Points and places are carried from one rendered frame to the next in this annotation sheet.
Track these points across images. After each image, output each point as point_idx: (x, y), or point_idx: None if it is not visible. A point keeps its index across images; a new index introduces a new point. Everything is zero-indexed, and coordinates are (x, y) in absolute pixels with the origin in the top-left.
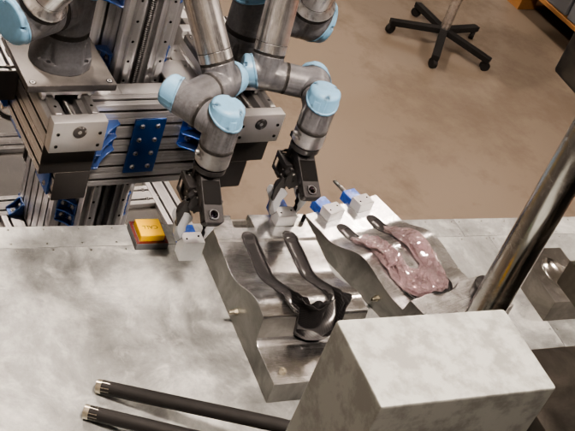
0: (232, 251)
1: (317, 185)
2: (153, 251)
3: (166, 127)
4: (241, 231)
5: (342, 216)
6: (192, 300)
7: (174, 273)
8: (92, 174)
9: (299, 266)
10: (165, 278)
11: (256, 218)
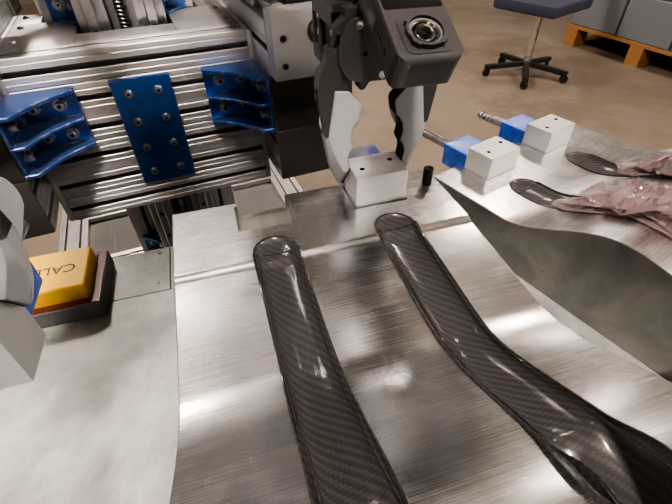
0: (210, 308)
1: (441, 19)
2: (68, 328)
3: (179, 92)
4: (257, 238)
5: (516, 165)
6: (105, 488)
7: (92, 386)
8: (96, 194)
9: (436, 312)
10: (55, 411)
11: (305, 198)
